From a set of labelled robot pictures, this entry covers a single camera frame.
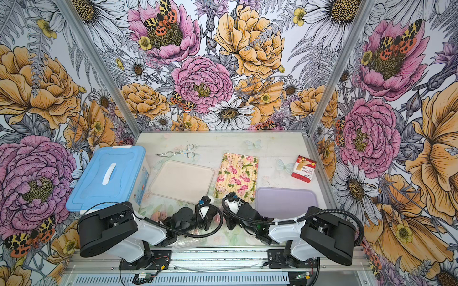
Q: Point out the beige plastic tray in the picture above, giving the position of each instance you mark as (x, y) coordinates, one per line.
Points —
(182, 181)

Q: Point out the yellow floral tray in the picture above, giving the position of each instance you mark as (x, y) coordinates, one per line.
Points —
(237, 174)

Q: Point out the metal scissors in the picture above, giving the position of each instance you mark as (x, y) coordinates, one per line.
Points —
(188, 151)

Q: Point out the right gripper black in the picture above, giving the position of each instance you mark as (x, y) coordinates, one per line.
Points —
(229, 223)

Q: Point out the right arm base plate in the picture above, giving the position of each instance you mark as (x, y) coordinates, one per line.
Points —
(278, 260)

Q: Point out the lavender plastic tray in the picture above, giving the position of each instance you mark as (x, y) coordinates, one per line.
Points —
(283, 203)

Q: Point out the red white small box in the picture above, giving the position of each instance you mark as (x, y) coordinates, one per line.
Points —
(304, 169)

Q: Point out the blue lidded storage box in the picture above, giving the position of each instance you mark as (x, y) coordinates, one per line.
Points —
(114, 174)

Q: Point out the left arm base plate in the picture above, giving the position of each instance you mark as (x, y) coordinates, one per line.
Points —
(155, 260)

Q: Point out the aluminium front rail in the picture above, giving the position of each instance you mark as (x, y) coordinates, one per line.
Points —
(210, 259)

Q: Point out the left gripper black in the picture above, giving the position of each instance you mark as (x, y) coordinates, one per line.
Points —
(208, 219)

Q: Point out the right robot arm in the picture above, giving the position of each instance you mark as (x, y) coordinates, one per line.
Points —
(329, 233)

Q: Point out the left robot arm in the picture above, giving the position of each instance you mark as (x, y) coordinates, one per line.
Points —
(118, 229)

